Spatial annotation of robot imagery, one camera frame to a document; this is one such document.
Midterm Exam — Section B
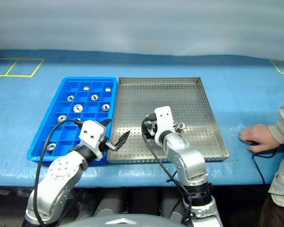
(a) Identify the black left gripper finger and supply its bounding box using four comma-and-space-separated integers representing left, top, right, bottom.
99, 119, 113, 130
115, 130, 131, 151

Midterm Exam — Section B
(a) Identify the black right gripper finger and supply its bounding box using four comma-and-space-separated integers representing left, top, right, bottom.
143, 131, 156, 142

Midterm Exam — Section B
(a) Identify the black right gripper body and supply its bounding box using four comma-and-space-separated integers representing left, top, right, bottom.
144, 119, 158, 138

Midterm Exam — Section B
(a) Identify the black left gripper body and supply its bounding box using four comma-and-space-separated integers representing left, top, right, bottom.
100, 136, 117, 152

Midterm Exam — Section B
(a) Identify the blue compartment tray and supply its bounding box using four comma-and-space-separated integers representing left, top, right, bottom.
26, 76, 118, 166

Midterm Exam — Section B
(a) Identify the person's bare hand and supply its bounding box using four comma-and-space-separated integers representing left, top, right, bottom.
239, 124, 281, 153

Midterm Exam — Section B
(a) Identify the perforated metal tray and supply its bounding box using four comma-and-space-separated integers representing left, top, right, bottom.
107, 76, 230, 164

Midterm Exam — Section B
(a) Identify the grey robot chest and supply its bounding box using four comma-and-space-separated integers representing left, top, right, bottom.
61, 214, 180, 227

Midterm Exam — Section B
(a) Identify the blue plastic table cover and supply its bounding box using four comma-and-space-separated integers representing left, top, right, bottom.
0, 49, 284, 189

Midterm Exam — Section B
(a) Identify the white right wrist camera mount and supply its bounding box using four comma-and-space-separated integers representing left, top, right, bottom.
153, 106, 175, 146

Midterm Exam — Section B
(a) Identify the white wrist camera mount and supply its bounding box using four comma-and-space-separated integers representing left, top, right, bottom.
78, 120, 108, 162
153, 106, 175, 146

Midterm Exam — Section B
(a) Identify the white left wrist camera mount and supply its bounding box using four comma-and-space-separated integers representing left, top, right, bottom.
78, 120, 108, 162

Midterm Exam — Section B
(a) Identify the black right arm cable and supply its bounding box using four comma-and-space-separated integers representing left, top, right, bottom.
141, 113, 197, 227

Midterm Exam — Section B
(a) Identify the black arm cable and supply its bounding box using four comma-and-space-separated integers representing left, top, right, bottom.
34, 119, 84, 227
141, 113, 197, 227

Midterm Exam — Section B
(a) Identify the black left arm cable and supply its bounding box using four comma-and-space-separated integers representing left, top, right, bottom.
34, 119, 84, 227

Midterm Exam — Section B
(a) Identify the thin black cable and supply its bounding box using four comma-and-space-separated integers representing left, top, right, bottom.
251, 146, 277, 186

